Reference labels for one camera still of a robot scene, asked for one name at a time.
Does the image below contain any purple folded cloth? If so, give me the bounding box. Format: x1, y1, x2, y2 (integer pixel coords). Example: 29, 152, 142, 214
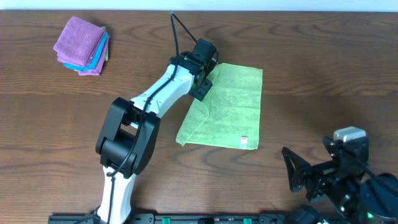
53, 16, 105, 67
78, 38, 109, 76

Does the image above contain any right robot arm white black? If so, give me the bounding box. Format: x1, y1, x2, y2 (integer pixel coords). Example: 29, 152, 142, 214
282, 137, 397, 223

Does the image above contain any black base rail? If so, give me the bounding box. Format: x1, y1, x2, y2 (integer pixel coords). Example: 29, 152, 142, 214
48, 213, 285, 224

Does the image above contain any purple folded cloth bottom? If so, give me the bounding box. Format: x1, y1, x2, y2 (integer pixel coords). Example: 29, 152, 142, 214
78, 38, 109, 76

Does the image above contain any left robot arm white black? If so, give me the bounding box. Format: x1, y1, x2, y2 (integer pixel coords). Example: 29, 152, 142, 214
93, 39, 218, 223

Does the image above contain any purple folded cloth top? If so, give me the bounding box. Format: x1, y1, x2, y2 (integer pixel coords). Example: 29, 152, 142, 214
53, 16, 105, 67

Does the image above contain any green microfiber cloth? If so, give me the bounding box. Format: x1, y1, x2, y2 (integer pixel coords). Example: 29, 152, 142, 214
175, 63, 263, 150

